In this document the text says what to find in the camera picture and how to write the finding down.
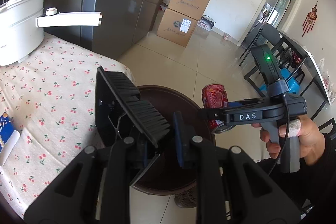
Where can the upper cardboard box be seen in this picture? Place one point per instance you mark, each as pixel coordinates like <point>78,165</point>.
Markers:
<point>192,8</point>

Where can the cherry print tablecloth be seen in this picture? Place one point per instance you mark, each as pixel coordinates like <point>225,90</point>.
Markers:
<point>50,97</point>

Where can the black metal chair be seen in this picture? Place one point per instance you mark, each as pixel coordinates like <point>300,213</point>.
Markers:
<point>289,51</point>

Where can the brown fuzzy slipper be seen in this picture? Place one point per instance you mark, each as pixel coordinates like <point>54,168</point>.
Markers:
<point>186,199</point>

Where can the blue biscuit box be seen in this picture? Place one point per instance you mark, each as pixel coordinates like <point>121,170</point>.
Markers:
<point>9,136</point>

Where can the brown plastic trash bin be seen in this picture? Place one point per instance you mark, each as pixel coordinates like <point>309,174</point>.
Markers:
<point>173,172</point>

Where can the cardboard box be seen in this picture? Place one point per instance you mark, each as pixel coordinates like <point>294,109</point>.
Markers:
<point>176,27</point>
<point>192,8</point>

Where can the lower cardboard box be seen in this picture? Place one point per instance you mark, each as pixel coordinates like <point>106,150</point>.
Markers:
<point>176,27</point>

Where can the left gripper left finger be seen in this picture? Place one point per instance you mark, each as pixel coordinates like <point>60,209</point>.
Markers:
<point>142,153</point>

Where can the small printed bag on floor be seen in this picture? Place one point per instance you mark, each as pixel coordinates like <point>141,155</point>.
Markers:
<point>206,22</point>

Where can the blue plastic stool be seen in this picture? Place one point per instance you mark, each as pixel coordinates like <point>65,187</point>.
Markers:
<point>276,81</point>

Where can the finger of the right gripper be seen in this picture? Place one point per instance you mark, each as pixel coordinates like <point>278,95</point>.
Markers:
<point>212,114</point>
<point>246,103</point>

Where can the black plastic food tray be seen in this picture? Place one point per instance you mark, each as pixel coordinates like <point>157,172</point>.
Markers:
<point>120,112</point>

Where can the red soda can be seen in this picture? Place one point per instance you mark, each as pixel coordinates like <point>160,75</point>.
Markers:
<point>215,96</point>

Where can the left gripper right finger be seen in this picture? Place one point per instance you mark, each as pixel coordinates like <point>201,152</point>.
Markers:
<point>179,127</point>

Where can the white electric cooking pot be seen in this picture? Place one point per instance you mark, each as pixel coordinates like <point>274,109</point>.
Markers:
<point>23,23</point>

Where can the red hanging wall ornament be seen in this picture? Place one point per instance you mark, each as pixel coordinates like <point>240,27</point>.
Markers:
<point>310,20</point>

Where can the right human hand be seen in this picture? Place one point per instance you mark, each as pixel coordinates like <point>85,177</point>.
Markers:
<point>312,141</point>

